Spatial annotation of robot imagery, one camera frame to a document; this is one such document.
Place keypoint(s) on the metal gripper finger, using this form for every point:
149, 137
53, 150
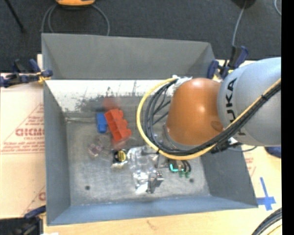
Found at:
160, 179
152, 183

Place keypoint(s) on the clear crumpled plastic thing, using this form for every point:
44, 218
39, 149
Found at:
137, 156

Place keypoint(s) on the black and yellow round thing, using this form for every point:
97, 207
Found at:
119, 156

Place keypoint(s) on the grey metal bin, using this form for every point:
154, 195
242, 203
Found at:
93, 175

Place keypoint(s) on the small clear pinkish thing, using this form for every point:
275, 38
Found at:
96, 148

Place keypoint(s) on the orange-red toy building block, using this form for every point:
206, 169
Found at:
117, 125

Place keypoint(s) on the blue toy building block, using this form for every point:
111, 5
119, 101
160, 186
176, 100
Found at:
101, 122

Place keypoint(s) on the brown cardboard board, red print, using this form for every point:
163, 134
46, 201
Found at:
19, 170

